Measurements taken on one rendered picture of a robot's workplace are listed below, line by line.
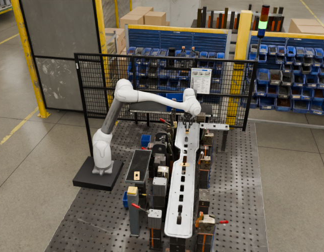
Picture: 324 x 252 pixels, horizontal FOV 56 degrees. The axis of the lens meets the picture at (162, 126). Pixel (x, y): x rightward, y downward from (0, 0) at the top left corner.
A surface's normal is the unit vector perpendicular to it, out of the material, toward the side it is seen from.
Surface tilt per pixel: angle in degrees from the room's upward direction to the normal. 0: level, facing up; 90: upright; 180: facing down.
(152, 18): 90
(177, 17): 90
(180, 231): 0
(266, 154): 0
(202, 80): 90
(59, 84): 90
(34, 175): 0
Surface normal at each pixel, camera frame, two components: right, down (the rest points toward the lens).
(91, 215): 0.00, -0.83
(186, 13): -0.19, 0.54
